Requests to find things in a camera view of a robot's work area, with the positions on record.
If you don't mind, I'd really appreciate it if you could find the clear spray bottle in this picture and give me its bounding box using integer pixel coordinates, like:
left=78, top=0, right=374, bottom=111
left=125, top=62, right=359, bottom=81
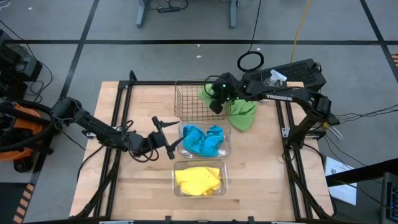
left=263, top=69, right=288, bottom=88

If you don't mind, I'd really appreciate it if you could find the orange black vacuum cleaner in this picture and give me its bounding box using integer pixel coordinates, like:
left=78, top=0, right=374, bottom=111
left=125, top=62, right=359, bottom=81
left=0, top=97, right=63, bottom=174

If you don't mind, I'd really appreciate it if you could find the clear plastic bin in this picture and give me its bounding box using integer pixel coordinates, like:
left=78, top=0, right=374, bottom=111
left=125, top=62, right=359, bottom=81
left=177, top=121, right=233, bottom=159
left=170, top=159, right=229, bottom=198

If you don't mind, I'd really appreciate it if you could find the white paper sheet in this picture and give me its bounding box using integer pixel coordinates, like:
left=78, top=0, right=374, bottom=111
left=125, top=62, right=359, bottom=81
left=323, top=156, right=358, bottom=207

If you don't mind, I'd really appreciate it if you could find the black power strip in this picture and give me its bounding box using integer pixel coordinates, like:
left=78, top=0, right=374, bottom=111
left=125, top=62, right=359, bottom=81
left=156, top=6, right=182, bottom=14

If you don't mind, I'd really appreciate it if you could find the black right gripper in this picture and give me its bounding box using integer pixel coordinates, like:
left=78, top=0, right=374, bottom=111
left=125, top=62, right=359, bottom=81
left=208, top=72, right=247, bottom=115

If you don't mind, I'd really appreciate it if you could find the yellow microfiber towel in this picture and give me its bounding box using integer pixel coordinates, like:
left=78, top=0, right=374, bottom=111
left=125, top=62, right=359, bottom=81
left=174, top=167, right=222, bottom=197
left=200, top=166, right=222, bottom=183

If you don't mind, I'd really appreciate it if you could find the yellow floor cable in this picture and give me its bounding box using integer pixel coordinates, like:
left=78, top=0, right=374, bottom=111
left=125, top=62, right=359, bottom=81
left=289, top=0, right=313, bottom=63

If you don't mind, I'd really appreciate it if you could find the copper wire basket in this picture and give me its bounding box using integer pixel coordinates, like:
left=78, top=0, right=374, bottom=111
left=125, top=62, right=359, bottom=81
left=174, top=80, right=231, bottom=122

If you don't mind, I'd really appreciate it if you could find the grey control device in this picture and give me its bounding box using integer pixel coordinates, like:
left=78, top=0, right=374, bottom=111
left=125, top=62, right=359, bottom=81
left=379, top=172, right=398, bottom=224

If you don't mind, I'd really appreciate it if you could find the black computer case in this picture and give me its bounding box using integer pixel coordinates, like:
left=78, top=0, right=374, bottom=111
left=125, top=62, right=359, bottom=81
left=241, top=58, right=328, bottom=94

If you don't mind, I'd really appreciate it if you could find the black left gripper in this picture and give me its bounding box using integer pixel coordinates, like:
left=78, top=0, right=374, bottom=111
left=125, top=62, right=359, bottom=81
left=147, top=115, right=187, bottom=161

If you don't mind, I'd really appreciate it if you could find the black coiled floor cable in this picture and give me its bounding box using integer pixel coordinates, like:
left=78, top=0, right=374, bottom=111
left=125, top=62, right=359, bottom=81
left=236, top=0, right=265, bottom=73

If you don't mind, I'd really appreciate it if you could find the black equipment stack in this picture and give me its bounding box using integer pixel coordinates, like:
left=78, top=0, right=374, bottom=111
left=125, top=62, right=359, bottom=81
left=0, top=29, right=44, bottom=101

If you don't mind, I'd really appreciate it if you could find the blue microfiber towel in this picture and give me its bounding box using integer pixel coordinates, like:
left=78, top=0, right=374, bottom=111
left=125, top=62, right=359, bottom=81
left=200, top=124, right=225, bottom=157
left=182, top=124, right=208, bottom=156

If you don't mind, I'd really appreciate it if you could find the black metal table frame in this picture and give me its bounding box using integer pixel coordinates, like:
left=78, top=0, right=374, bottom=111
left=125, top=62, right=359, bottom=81
left=73, top=70, right=336, bottom=220

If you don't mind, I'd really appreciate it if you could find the grey desk leg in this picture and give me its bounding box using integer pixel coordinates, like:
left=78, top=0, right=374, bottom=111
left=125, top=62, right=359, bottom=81
left=135, top=0, right=147, bottom=29
left=229, top=0, right=239, bottom=30

